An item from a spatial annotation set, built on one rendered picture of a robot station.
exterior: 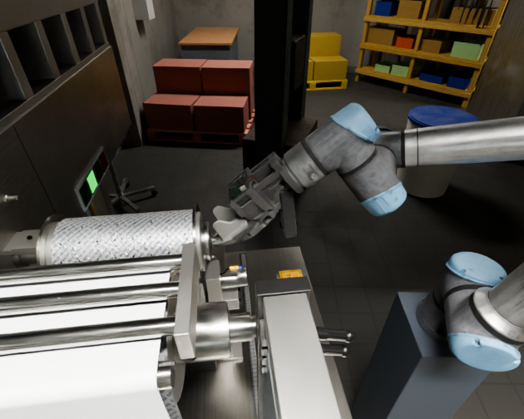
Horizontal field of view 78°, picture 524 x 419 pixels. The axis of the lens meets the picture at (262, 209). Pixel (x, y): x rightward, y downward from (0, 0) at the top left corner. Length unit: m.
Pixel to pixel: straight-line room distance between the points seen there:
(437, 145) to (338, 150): 0.21
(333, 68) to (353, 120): 5.35
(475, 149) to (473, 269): 0.31
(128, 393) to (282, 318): 0.13
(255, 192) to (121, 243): 0.25
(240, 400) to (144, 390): 0.57
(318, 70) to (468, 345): 5.31
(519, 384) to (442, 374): 1.20
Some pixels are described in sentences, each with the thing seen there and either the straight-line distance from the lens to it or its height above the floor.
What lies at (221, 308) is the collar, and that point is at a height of 1.37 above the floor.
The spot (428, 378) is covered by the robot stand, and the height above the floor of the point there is 0.79.
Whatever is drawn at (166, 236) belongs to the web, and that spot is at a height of 1.30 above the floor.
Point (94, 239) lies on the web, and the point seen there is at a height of 1.30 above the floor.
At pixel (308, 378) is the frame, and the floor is 1.44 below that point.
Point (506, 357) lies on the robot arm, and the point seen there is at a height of 1.10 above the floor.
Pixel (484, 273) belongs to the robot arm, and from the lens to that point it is 0.88.
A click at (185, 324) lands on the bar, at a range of 0.27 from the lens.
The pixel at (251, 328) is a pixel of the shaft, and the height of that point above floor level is 1.35.
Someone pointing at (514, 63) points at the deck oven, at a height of 0.89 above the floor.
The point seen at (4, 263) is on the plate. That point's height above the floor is 1.27.
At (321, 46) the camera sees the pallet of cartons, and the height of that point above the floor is 0.58.
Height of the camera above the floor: 1.68
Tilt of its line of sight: 37 degrees down
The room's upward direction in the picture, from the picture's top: straight up
